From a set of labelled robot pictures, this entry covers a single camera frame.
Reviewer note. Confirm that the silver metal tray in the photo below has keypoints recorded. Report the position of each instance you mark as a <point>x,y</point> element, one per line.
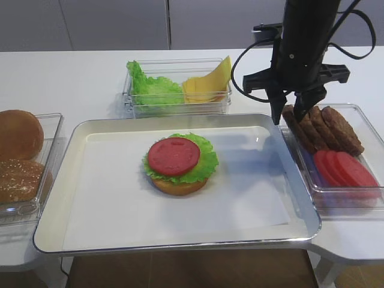
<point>304,222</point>

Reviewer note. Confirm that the clear patty tomato container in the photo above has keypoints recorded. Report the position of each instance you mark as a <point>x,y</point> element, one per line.
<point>340,200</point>

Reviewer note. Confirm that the stacked cheese slices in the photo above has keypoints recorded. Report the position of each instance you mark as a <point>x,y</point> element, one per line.
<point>193,97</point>

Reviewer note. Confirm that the meat patty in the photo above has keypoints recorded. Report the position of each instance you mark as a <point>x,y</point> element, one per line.
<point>296,129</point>
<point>312,134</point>
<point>342,131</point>
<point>317,121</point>

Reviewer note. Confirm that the bottom bun half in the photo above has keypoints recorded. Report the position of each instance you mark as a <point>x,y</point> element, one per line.
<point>181,189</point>

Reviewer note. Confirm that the tomato slice on burger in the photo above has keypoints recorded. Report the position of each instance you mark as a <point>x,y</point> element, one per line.
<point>173,156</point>

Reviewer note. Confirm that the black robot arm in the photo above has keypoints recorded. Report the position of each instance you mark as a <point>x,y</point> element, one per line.
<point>299,44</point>

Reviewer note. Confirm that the white paper liner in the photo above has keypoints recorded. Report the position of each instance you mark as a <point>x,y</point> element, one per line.
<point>117,206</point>

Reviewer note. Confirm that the smooth brown bun half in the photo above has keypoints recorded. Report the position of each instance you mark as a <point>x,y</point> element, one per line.
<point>22,135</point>

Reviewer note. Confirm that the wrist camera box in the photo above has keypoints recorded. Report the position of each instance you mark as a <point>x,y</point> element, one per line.
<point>267,32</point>

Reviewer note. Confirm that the clear bun container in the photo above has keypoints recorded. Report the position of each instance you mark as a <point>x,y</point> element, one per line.
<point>49,156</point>

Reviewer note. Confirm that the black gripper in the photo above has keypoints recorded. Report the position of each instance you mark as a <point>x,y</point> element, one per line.
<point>289,73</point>

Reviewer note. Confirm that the middle tomato slice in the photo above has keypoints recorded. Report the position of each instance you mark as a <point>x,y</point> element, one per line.
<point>332,169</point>

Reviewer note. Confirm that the sesame bun top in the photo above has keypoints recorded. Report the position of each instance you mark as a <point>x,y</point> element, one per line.
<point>22,180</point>

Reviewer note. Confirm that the clear lettuce cheese container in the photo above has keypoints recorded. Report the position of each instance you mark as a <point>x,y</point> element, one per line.
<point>177,70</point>

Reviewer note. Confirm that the leaning cheese slice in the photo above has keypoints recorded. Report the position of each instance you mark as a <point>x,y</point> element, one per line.
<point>216,80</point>

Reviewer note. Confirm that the front tomato slice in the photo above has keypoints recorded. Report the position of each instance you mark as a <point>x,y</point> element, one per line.
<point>353,171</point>

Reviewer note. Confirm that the left tomato slice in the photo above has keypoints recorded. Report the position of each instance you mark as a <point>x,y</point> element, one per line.
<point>319,158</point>

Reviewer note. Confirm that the green lettuce pile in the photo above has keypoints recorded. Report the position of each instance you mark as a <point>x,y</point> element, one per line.
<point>153,91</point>

